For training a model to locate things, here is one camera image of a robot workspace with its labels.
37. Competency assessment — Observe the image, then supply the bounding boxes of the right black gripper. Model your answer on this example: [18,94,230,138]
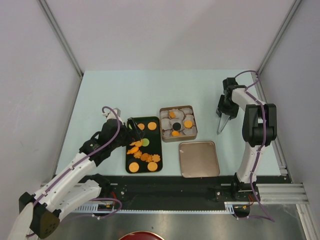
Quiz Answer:
[216,94,240,120]

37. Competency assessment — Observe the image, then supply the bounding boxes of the metal tongs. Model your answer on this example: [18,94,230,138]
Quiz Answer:
[216,113,231,135]

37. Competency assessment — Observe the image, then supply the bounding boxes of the round orange cookie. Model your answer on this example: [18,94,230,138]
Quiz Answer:
[147,161,158,172]
[147,121,157,131]
[128,162,140,173]

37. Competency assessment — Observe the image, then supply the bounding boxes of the fish shaped orange cookie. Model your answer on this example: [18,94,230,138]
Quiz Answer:
[171,131,180,137]

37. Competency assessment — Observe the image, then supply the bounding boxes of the black round cookie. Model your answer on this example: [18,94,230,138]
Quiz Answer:
[172,122,182,132]

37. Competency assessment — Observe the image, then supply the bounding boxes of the square cookie tin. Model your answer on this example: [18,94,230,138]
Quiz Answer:
[159,105,198,143]

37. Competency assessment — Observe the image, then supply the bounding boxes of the square tin lid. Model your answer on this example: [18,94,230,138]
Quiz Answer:
[179,141,220,179]

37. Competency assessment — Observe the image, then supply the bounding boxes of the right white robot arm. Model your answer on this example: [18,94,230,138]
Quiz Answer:
[216,77,277,201]

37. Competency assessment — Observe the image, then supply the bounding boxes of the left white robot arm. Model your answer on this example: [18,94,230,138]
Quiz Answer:
[18,116,144,239]

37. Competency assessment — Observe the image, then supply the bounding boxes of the black cookie tray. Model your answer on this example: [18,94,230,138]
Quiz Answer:
[125,116,163,174]

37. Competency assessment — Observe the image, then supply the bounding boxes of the flower shaped orange cookie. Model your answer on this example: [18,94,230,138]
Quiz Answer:
[152,154,161,163]

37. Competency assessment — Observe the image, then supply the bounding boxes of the red round object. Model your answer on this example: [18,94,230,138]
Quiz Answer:
[119,231,164,240]

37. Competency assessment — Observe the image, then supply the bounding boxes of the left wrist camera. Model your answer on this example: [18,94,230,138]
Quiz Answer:
[102,106,122,121]

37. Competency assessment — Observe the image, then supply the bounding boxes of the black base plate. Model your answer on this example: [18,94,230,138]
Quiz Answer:
[100,175,259,209]

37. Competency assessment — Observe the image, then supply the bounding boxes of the white cable duct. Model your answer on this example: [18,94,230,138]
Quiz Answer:
[72,202,250,217]

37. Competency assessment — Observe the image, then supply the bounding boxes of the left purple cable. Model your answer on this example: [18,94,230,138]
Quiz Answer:
[24,106,123,237]

